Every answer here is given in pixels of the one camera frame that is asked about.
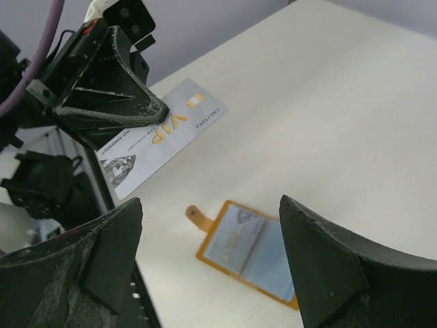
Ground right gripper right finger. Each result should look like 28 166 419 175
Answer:
279 195 436 327

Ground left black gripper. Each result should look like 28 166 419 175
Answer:
1 25 169 150

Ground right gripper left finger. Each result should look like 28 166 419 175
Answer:
1 197 143 327

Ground yellow leather card holder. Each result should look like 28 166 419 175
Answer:
185 200 299 311

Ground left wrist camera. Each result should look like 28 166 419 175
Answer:
84 0 156 51

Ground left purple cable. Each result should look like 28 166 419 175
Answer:
0 0 66 119

